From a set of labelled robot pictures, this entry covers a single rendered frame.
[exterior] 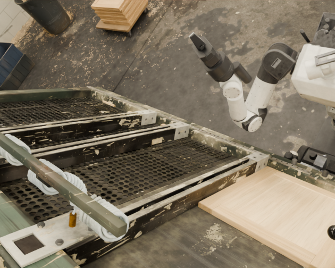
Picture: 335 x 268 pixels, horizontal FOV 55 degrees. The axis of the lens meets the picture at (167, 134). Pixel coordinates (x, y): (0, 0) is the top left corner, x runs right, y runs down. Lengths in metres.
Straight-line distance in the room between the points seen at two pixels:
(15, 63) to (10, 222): 4.21
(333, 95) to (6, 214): 1.08
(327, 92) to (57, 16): 4.34
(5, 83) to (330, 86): 4.25
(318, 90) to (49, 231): 0.99
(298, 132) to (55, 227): 2.19
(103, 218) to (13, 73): 4.46
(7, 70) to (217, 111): 3.03
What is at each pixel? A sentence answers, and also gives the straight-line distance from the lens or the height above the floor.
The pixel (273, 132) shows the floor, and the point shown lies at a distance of 2.71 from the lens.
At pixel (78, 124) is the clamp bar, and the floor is 1.35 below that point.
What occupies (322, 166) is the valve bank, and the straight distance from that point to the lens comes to 1.72.
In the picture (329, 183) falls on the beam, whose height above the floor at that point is 0.91.
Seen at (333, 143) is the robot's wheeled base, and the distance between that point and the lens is 2.44.
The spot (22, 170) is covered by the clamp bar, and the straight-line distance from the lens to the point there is 1.20.
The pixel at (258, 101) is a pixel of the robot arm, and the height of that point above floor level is 1.21.
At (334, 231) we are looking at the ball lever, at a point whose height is 1.43.
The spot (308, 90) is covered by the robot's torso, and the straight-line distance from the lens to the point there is 1.30.
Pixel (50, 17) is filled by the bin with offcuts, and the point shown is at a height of 0.27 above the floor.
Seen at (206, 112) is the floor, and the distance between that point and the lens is 2.98.
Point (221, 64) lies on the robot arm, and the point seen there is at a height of 1.52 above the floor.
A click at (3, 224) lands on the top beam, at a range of 0.82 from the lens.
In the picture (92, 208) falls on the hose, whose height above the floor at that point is 1.91.
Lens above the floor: 2.34
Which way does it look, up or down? 51 degrees down
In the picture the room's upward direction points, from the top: 40 degrees counter-clockwise
